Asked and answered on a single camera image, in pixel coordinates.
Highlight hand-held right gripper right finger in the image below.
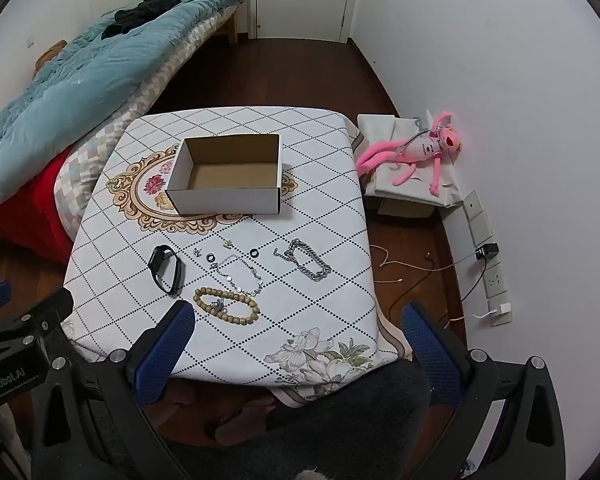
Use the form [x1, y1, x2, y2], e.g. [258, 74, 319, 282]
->
[401, 301, 566, 480]

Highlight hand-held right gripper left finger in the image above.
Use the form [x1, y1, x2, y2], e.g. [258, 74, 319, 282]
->
[30, 300, 196, 480]

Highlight black smart band watch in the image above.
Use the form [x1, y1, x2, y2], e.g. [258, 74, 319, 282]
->
[148, 244, 184, 295]

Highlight wooden bead bracelet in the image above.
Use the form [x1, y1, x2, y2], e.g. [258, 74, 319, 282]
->
[194, 286, 260, 326]

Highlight thin silver disc chain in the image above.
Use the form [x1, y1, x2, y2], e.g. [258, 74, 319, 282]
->
[210, 254, 264, 297]

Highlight thick silver chain bracelet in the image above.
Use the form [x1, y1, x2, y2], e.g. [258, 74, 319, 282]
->
[273, 238, 331, 283]

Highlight cardboard box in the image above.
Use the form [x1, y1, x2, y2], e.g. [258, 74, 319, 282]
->
[166, 133, 284, 217]

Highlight red blanket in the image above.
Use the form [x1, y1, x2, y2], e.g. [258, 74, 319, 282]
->
[0, 147, 81, 264]

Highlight person's bare foot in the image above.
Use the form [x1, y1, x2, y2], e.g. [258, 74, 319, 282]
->
[169, 379, 277, 447]

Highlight person's grey trousers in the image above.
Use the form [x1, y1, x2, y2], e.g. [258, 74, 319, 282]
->
[162, 359, 433, 480]

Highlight pink plush toy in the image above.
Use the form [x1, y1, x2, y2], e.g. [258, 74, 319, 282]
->
[355, 108, 464, 198]

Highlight light blue quilt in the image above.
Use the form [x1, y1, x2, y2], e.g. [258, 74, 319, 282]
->
[0, 0, 249, 206]

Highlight brown pillow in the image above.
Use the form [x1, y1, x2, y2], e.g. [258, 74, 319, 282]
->
[34, 39, 69, 72]

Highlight black clothes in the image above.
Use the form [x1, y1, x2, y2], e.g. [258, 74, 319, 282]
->
[101, 0, 184, 40]

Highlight white cable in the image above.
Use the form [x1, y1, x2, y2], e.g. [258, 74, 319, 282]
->
[447, 309, 501, 324]

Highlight dark cable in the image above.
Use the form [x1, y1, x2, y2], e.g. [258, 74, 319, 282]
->
[386, 261, 487, 322]

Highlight white wall socket panel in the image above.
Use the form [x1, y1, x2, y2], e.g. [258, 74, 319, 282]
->
[462, 189, 514, 329]

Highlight beige cable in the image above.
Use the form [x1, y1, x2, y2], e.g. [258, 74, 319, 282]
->
[368, 243, 479, 285]

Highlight grey wire hanger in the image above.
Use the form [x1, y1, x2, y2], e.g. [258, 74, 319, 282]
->
[394, 117, 439, 154]

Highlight wooden bed frame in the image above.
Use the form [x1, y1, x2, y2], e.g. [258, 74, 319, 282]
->
[222, 2, 241, 45]

